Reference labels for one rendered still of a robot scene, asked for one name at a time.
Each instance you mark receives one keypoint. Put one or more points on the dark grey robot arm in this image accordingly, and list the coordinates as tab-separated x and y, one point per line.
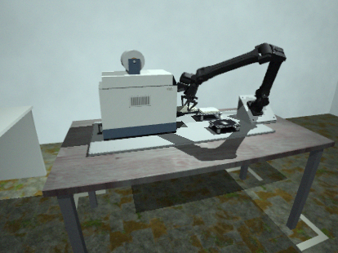
269	53

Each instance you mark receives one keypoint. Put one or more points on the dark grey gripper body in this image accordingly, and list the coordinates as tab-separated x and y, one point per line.
191	97

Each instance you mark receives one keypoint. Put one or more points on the white foil roll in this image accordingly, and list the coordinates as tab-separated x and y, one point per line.
132	54

